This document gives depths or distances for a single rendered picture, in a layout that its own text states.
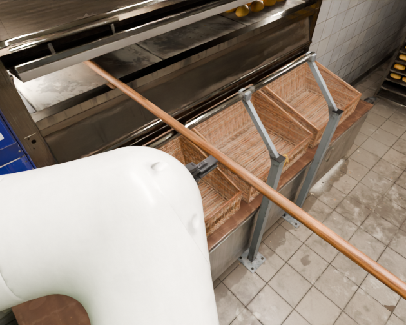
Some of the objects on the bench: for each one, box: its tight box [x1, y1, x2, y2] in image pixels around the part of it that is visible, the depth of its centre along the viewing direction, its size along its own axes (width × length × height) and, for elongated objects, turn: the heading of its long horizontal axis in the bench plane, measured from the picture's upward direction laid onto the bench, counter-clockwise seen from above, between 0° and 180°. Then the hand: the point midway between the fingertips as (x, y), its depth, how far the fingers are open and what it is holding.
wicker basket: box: [187, 84, 313, 204], centre depth 164 cm, size 49×56×28 cm
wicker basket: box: [142, 128, 242, 239], centre depth 136 cm, size 49×56×28 cm
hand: (205, 166), depth 84 cm, fingers closed
